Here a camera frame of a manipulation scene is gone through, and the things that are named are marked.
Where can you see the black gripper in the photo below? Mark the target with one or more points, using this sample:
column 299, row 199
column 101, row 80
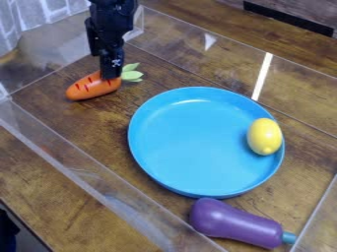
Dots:
column 108, row 23

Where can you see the orange toy carrot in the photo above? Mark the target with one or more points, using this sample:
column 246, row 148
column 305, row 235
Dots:
column 92, row 86

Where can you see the blue round tray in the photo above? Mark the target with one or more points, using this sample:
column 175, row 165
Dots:
column 186, row 137

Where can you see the white patterned curtain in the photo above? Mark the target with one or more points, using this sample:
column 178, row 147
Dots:
column 21, row 15

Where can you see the yellow toy lemon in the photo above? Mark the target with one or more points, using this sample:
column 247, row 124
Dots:
column 264, row 136

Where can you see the purple toy eggplant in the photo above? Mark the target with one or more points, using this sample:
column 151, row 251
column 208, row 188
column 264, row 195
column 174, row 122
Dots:
column 218, row 220

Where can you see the clear acrylic enclosure wall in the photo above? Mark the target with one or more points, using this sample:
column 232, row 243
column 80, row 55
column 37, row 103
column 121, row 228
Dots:
column 69, row 179

